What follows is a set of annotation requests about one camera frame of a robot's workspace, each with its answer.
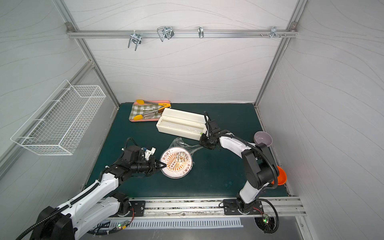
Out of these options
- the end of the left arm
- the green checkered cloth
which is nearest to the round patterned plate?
the end of the left arm

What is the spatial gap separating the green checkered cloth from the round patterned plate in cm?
38

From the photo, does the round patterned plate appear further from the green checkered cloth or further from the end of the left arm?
the green checkered cloth

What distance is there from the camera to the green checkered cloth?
1123 millimetres

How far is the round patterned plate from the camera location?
766 mm
